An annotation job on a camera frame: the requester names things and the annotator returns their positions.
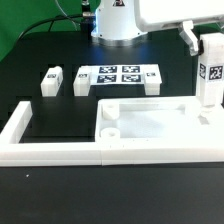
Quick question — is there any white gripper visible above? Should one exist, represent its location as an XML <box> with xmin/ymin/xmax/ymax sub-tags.
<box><xmin>134</xmin><ymin>0</ymin><xmax>224</xmax><ymax>56</ymax></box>

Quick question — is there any white desk tabletop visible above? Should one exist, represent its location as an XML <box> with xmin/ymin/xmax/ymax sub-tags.
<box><xmin>95</xmin><ymin>96</ymin><xmax>224</xmax><ymax>142</ymax></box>

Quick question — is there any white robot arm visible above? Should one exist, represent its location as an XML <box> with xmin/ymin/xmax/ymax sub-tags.
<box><xmin>91</xmin><ymin>0</ymin><xmax>224</xmax><ymax>56</ymax></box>

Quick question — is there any white marker sheet with tags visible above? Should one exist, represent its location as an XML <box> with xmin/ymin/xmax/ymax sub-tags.
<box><xmin>79</xmin><ymin>64</ymin><xmax>158</xmax><ymax>86</ymax></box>

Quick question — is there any black cable connector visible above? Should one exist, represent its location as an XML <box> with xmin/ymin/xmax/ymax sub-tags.
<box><xmin>80</xmin><ymin>0</ymin><xmax>95</xmax><ymax>33</ymax></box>

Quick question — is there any grey thin cable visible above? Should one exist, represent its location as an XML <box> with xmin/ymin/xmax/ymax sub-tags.
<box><xmin>54</xmin><ymin>0</ymin><xmax>79</xmax><ymax>32</ymax></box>

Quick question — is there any black cable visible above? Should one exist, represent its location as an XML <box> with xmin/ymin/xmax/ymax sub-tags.
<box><xmin>18</xmin><ymin>13</ymin><xmax>84</xmax><ymax>41</ymax></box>

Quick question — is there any white U-shaped obstacle frame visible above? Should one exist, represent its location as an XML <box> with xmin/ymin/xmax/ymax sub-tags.
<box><xmin>0</xmin><ymin>101</ymin><xmax>224</xmax><ymax>166</ymax></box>

